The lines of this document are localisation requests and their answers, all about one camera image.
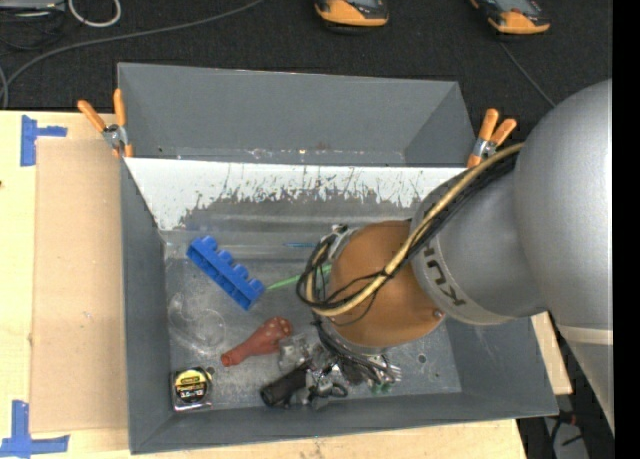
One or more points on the black cylindrical object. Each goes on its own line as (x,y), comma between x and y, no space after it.
(282,389)

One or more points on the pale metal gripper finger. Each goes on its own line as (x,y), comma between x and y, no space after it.
(320,387)
(295,352)

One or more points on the blue toy building brick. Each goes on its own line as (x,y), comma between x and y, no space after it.
(225,272)

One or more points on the black and yellow tape measure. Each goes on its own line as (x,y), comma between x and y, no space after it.
(191,388)

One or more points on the grey metal bin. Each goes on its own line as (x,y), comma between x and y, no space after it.
(280,117)

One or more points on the clear glass cup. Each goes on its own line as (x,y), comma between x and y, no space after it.
(197,319)

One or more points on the brown cardboard board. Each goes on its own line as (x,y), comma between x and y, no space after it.
(75,272)

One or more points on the red-brown toy drumstick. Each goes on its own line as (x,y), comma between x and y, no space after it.
(257,342)

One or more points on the thin green stick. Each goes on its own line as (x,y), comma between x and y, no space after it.
(295,279)

